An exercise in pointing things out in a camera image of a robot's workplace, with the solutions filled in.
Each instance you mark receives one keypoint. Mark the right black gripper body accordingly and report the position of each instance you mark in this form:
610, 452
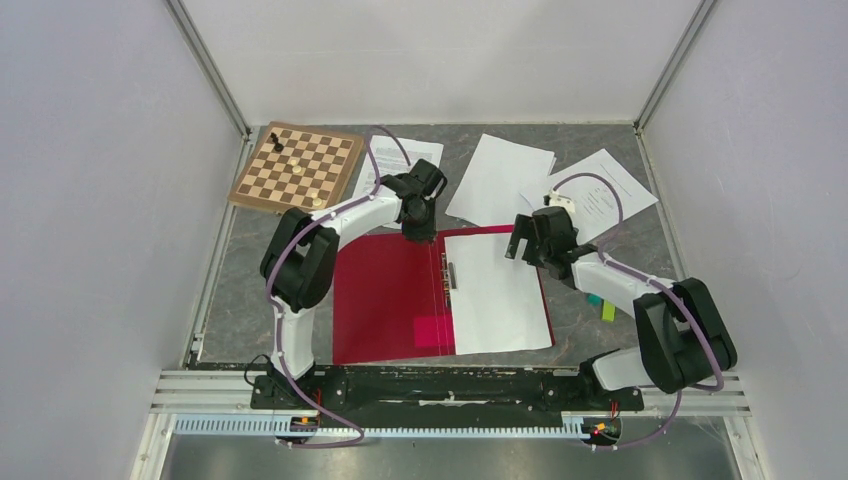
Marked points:
543, 252

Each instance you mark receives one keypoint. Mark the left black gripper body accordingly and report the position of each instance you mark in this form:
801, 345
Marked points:
424, 224

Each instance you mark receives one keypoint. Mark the red clip file folder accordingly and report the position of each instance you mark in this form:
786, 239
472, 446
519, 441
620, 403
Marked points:
391, 299

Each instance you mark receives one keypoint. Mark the white paper sheet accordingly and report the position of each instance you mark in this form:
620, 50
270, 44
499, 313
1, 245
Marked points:
497, 304

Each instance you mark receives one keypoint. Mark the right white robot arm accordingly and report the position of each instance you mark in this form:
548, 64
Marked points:
682, 339

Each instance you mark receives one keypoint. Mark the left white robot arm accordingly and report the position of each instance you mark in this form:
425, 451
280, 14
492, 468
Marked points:
299, 264

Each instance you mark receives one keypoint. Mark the silver folder clip mechanism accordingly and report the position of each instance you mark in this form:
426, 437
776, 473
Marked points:
451, 276

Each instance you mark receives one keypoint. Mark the blank white paper stack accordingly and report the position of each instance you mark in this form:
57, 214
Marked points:
488, 193

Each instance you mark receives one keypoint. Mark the printed form paper sheet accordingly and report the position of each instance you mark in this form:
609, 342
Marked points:
600, 188

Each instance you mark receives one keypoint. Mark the yellow marker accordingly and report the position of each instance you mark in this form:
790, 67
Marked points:
608, 312

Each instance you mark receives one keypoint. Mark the wooden chessboard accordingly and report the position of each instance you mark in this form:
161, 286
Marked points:
267, 183

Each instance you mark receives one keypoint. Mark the black chess piece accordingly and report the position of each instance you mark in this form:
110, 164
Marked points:
277, 145

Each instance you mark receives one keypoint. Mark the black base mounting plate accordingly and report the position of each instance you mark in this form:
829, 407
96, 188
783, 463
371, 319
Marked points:
373, 396

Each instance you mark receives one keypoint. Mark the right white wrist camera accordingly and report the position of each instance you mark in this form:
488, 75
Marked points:
555, 199

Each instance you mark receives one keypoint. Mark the right aluminium frame post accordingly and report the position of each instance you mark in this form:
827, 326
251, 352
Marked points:
691, 32

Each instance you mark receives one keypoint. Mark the aluminium frame post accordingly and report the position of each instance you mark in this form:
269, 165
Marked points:
208, 67
691, 32

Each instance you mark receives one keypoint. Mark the left aluminium frame post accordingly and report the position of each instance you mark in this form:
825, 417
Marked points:
208, 67

